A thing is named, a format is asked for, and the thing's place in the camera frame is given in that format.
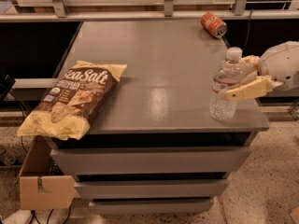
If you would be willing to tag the white rounded gripper body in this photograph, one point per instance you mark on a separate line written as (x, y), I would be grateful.
(281, 65)

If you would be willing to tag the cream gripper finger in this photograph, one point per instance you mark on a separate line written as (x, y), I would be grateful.
(259, 87)
(251, 63)

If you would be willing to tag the clear plastic water bottle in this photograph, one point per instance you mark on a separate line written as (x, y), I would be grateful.
(229, 72)

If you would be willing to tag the brown sea salt chip bag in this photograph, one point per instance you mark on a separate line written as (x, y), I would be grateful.
(70, 107)

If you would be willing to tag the orange soda can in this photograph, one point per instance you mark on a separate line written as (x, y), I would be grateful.
(214, 25)

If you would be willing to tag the grey drawer cabinet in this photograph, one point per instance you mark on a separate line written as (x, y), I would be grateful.
(154, 148)

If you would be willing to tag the cardboard box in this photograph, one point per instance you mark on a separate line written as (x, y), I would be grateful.
(39, 189)

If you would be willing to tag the metal shelf rail frame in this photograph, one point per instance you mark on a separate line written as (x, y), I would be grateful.
(122, 10)

